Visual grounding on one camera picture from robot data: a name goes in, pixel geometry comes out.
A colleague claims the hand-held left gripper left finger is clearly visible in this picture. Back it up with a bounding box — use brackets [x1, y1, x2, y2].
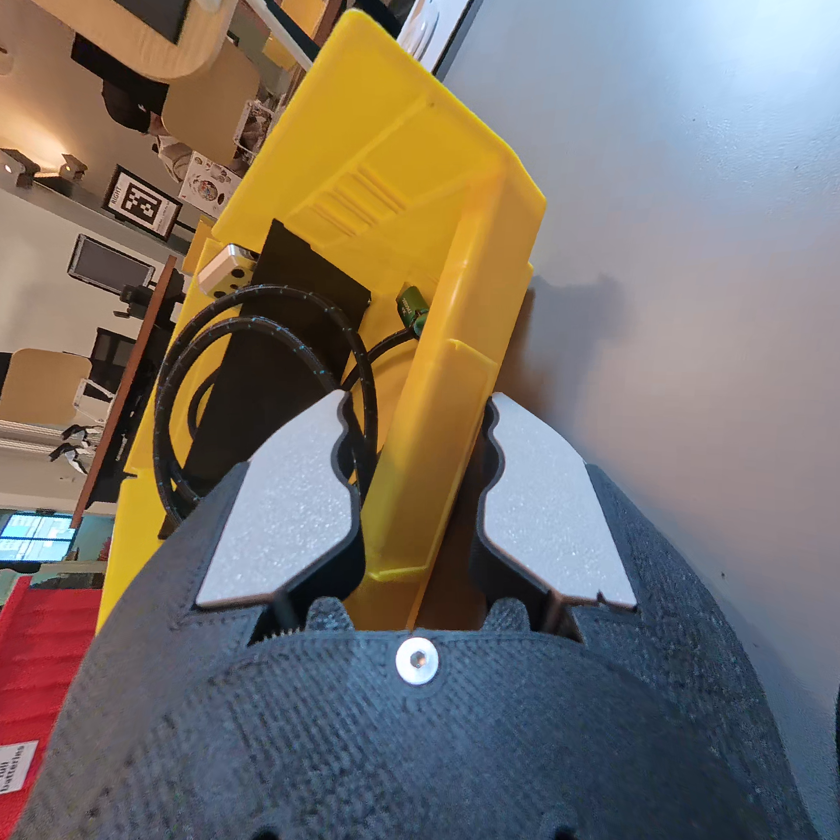
[196, 390, 366, 632]

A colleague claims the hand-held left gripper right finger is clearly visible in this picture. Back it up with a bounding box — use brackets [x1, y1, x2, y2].
[471, 392, 639, 632]

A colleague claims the black braided hdmi cable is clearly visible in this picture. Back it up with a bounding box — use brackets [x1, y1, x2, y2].
[152, 282, 431, 526]

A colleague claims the yellow plastic storage bin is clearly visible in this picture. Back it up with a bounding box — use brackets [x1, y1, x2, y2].
[95, 8, 547, 634]

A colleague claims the small monitor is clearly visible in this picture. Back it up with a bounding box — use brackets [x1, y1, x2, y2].
[67, 234, 157, 298]

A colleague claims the white printed box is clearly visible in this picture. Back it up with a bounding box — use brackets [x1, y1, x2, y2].
[178, 151, 245, 219]

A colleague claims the silver adapter block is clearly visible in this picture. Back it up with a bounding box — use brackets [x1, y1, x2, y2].
[197, 243, 258, 298]

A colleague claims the beige curved table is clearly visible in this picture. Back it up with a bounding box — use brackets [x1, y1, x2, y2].
[31, 0, 221, 82]

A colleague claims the black flat device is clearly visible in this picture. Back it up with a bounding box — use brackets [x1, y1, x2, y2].
[187, 220, 374, 490]

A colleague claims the wooden desk edge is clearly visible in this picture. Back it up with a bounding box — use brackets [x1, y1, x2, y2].
[71, 255, 179, 529]

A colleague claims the lit display screen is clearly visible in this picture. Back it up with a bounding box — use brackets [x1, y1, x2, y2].
[0, 512, 77, 563]

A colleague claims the red cloth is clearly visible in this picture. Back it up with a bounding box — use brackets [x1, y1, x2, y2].
[0, 576, 107, 746]

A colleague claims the white paper label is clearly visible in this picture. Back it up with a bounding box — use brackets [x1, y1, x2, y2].
[0, 742, 44, 796]

